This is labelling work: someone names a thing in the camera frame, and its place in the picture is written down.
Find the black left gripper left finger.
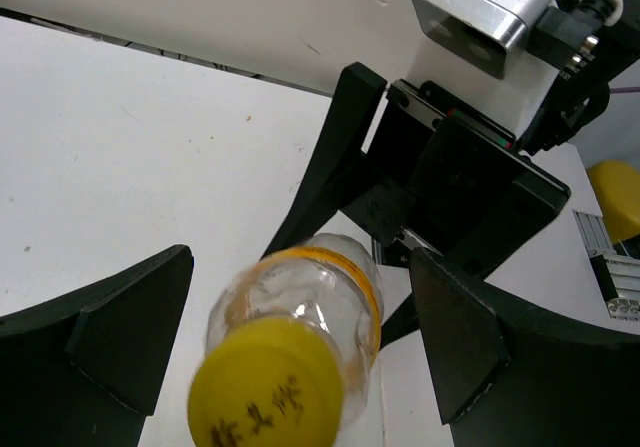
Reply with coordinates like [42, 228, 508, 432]
[1, 245, 194, 446]

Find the yellow object in background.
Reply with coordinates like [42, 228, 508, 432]
[587, 160, 640, 244]

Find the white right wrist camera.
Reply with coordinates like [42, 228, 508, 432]
[404, 0, 629, 153]

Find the small clear bottle yellow cap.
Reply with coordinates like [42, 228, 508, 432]
[187, 233, 384, 446]

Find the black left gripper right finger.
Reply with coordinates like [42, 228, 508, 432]
[410, 249, 639, 446]

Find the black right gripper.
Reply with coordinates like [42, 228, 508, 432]
[263, 62, 571, 349]

